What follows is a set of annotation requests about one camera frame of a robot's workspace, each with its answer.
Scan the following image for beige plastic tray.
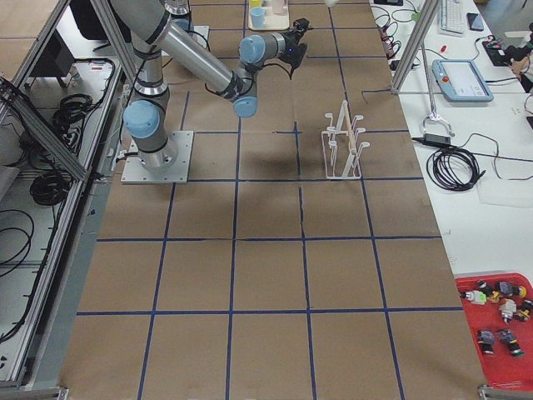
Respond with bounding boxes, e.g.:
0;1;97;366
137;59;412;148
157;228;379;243
247;0;290;31

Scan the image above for coiled black cable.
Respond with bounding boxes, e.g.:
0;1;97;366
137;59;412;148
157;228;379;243
431;147;487;193

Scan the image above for red parts tray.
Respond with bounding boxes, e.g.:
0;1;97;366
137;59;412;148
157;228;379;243
456;272;532;392

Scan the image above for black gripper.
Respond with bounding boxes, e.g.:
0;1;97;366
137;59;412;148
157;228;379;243
282;31;307;69

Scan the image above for light blue cup front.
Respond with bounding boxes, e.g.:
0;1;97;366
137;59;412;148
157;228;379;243
249;7;266;29

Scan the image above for white wire cup rack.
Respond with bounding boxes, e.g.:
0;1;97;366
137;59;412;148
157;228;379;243
321;100;370;180

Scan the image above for white keyboard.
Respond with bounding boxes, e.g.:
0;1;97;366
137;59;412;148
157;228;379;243
438;0;466;36

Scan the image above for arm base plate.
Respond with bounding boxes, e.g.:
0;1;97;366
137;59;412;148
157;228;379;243
121;131;194;184

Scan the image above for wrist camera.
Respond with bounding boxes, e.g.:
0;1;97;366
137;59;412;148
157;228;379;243
291;17;312;35

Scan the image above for teach pendant tablet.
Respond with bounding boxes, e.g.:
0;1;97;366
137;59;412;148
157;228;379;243
431;59;494;103

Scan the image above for black smartphone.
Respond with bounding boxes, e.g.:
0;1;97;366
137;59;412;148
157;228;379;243
466;12;485;32

